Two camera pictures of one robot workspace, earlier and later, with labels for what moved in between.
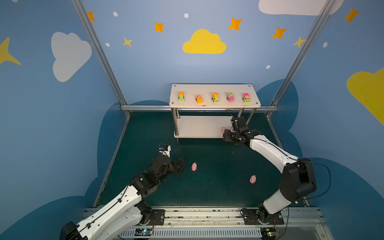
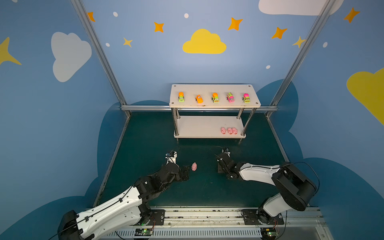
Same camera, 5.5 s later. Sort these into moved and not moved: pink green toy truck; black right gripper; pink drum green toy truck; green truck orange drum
Moved: black right gripper
Not moved: green truck orange drum; pink green toy truck; pink drum green toy truck
